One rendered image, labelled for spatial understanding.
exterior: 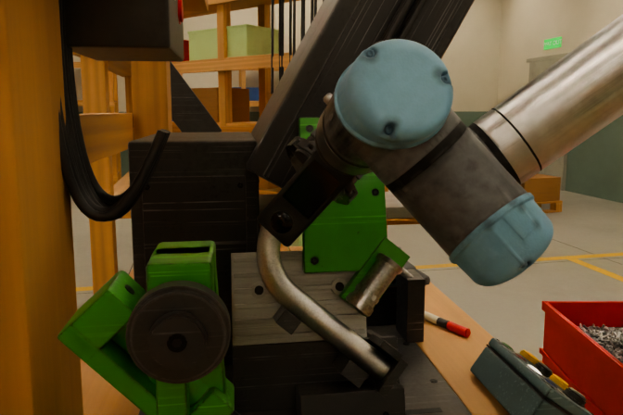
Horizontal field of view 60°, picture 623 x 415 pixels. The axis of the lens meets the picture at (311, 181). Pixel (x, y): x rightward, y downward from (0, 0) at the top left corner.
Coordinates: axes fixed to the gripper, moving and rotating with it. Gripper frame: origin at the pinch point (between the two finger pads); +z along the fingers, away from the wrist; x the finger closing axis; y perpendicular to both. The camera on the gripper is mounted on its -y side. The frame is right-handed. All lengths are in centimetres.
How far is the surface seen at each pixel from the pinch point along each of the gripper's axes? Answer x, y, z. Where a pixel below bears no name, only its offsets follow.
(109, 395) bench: 0.1, -39.7, 15.0
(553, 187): -227, 316, 555
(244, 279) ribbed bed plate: -2.4, -14.9, 4.6
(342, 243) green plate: -8.7, -2.6, 2.5
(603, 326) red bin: -58, 23, 26
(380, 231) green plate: -11.4, 2.1, 2.5
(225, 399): -7.1, -22.4, -21.9
